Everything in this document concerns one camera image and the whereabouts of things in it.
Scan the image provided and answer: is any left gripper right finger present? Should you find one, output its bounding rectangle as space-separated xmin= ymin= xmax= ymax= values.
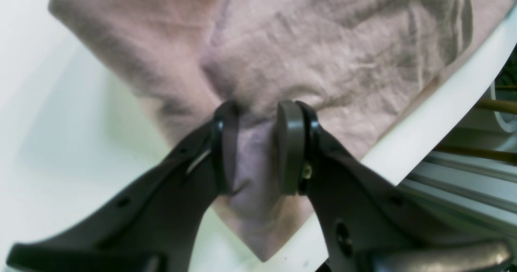
xmin=277 ymin=101 xmax=514 ymax=272

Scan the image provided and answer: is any mauve pink T-shirt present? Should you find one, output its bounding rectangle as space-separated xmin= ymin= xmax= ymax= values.
xmin=49 ymin=0 xmax=516 ymax=261

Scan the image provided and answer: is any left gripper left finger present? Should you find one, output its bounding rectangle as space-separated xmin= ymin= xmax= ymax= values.
xmin=6 ymin=101 xmax=238 ymax=272

